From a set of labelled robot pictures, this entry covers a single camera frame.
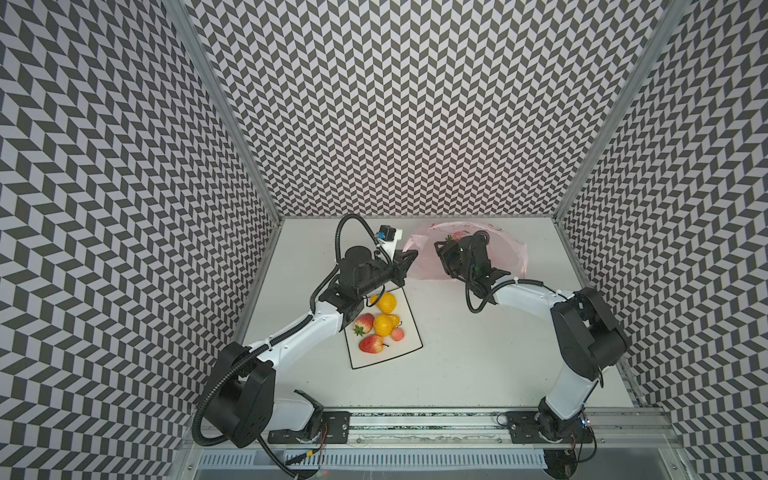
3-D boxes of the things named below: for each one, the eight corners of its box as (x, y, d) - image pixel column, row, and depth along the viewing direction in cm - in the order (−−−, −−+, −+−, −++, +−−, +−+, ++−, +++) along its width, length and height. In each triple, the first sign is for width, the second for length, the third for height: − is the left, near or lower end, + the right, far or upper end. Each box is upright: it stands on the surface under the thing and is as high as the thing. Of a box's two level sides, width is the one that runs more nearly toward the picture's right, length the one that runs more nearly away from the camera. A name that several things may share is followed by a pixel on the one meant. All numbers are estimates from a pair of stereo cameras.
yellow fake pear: (370, 327, 90) (369, 322, 87) (385, 311, 93) (385, 306, 90) (385, 341, 87) (384, 336, 84) (400, 324, 90) (400, 319, 88)
